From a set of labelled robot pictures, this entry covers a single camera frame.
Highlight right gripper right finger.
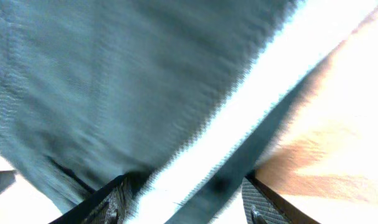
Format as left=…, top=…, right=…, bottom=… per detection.
left=242, top=175, right=319, bottom=224

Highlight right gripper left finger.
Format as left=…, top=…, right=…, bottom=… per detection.
left=48, top=174, right=136, bottom=224

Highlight light blue t-shirt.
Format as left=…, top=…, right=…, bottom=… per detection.
left=0, top=0, right=308, bottom=224

